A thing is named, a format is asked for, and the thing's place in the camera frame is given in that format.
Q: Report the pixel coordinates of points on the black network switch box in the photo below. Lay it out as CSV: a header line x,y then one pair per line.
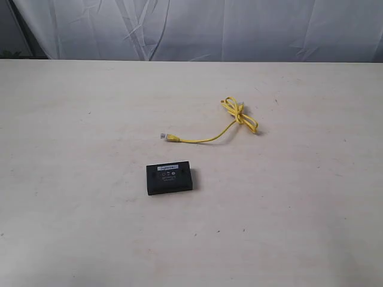
x,y
168,178

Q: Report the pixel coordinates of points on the white backdrop curtain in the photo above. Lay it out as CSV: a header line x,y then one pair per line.
x,y
225,31

